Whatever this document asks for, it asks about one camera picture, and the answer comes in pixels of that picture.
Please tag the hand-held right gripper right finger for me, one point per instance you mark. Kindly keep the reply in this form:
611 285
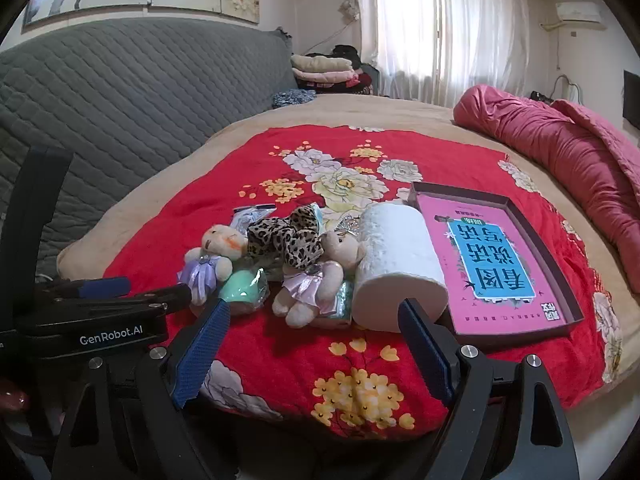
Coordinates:
425 355

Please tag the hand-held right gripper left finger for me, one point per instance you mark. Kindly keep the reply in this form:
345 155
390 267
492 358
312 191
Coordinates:
200 355

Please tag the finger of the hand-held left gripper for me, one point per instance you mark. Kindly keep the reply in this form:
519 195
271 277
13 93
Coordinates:
160 299
102 287

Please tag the teddy bear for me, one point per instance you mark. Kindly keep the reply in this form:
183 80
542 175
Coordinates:
340 255
217 245

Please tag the mint green sponge pack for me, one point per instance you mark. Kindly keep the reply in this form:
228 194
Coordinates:
245 290

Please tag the green tissue pack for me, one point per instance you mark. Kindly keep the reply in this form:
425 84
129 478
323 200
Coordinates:
316 212
340 310

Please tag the leopard print scrunchie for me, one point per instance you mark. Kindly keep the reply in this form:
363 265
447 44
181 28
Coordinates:
290 245

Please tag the dark brown shallow box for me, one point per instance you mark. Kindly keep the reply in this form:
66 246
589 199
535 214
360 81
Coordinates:
540 260

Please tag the person's left hand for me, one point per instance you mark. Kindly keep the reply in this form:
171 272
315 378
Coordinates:
11 400

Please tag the white toilet paper roll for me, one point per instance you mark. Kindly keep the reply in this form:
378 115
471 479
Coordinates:
400 255

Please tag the red floral blanket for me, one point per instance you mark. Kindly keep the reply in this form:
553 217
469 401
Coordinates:
200 200

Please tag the pink and blue book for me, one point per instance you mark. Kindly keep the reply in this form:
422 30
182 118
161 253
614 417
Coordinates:
490 260

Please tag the grey quilted sofa cover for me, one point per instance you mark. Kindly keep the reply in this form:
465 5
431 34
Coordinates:
125 100

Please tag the pink quilt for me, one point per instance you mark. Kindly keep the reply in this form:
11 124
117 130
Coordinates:
550 150

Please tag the blue patterned cloth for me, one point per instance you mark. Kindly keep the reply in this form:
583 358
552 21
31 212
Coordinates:
295 97

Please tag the beige bed sheet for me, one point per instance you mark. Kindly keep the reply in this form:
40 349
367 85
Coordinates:
350 110

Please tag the pile of folded clothes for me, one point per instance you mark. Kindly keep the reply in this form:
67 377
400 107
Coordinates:
320 67

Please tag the white sheer curtain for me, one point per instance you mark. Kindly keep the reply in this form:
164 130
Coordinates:
475 35

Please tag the black television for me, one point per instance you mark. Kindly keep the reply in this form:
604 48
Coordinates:
632 100

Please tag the white air conditioner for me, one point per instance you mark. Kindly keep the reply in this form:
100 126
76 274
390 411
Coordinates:
577 12

